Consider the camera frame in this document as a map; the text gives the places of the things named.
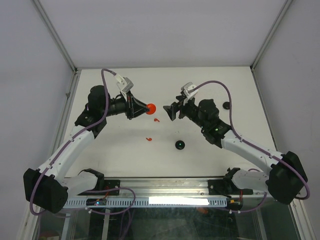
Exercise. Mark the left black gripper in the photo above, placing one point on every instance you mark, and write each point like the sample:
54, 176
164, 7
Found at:
130, 106

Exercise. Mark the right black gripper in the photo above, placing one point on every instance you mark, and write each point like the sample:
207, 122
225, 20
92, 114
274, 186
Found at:
171, 110

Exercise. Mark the red charging case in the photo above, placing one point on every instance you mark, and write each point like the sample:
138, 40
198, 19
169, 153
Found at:
151, 109

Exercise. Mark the black earbud charging case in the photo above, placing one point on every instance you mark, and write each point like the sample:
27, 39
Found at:
180, 144

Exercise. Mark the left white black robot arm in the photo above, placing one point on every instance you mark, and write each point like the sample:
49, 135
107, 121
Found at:
47, 186

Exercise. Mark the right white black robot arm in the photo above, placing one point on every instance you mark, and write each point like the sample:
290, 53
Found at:
280, 174

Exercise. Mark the small green circuit board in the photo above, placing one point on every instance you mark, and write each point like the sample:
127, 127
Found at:
96, 202

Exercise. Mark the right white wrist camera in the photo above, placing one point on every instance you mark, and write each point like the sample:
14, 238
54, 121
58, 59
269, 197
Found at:
188, 91

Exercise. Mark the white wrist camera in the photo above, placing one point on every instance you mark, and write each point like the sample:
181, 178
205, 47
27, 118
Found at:
124, 84
188, 91

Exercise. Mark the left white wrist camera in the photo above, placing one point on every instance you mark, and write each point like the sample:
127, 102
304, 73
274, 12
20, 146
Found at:
124, 84

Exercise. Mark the left aluminium frame post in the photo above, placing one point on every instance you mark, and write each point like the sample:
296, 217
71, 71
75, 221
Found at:
54, 34

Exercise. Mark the aluminium frame post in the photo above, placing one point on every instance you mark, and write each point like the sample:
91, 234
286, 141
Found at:
274, 27
54, 34

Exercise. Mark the aluminium mounting rail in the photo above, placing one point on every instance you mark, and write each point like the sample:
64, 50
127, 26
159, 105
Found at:
159, 187

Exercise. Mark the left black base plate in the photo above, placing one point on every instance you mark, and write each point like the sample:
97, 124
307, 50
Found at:
110, 187

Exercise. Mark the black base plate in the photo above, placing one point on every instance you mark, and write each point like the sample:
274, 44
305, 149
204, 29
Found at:
225, 188
110, 187

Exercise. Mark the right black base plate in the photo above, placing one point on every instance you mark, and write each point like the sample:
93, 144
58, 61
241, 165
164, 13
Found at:
225, 188

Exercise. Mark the grey slotted cable duct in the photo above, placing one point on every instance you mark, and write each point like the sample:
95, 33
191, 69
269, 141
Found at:
150, 202

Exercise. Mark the right aluminium frame post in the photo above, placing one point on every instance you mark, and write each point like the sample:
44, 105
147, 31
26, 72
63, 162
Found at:
274, 27

